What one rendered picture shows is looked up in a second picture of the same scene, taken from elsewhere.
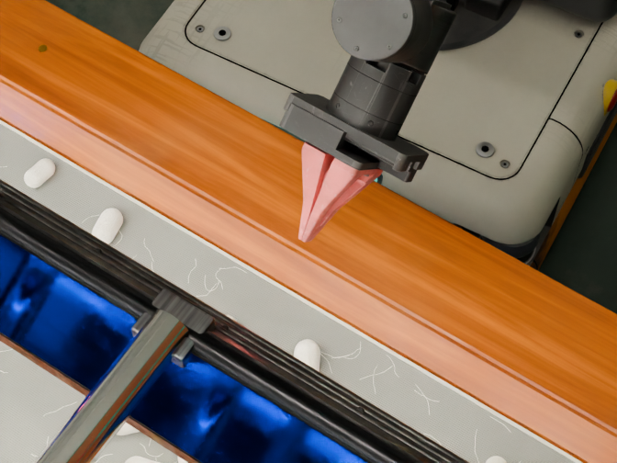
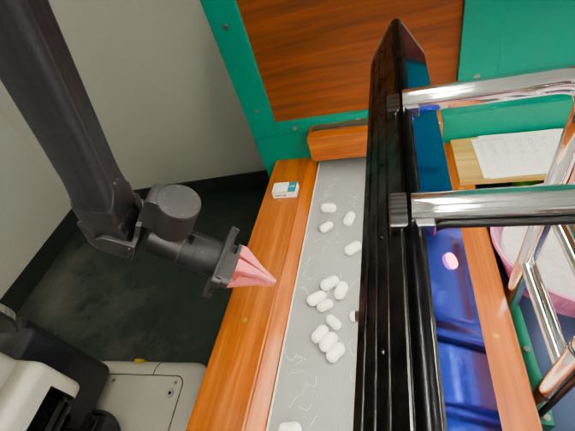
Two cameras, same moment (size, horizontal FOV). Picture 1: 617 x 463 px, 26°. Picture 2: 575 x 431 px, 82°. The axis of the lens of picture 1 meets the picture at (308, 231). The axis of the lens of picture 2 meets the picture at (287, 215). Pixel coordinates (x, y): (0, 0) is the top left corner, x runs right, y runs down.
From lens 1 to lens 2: 0.75 m
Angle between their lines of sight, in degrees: 57
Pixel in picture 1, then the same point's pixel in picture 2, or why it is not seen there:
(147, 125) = not seen: outside the picture
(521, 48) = (120, 399)
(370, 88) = (204, 241)
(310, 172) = (247, 268)
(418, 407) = (314, 260)
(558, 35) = (114, 387)
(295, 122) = (226, 274)
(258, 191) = (245, 354)
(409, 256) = not seen: hidden behind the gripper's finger
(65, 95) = not seen: outside the picture
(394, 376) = (305, 272)
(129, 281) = (394, 126)
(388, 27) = (183, 194)
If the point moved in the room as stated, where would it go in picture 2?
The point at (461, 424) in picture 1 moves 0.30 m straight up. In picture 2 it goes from (313, 245) to (273, 126)
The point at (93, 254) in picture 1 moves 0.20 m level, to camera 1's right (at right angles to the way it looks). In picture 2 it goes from (388, 152) to (301, 85)
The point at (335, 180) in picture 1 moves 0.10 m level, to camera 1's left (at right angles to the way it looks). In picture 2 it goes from (249, 256) to (270, 306)
